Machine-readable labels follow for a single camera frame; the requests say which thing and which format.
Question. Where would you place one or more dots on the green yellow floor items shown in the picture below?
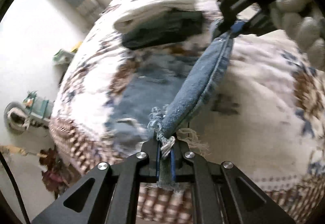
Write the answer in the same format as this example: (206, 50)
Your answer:
(64, 57)

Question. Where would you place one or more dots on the patterned white brown bedspread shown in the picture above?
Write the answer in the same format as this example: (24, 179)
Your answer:
(266, 115)

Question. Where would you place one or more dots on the white gloved right hand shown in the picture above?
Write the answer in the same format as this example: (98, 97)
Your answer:
(303, 23)

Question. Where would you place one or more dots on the blue denim jeans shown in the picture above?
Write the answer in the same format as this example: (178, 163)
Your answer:
(193, 86)

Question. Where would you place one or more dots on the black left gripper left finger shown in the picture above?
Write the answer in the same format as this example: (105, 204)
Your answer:
(107, 193)

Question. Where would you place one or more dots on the round grey floor object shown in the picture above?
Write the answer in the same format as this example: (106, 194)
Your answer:
(16, 118)

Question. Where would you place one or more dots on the folded cream garment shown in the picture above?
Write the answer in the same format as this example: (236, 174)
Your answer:
(131, 16)

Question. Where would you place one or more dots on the folded black garment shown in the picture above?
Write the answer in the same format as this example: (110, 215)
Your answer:
(171, 27)

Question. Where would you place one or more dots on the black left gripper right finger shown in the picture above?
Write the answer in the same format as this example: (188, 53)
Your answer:
(222, 193)

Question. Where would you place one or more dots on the dark red floor clutter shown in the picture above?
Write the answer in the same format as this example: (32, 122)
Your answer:
(56, 175)

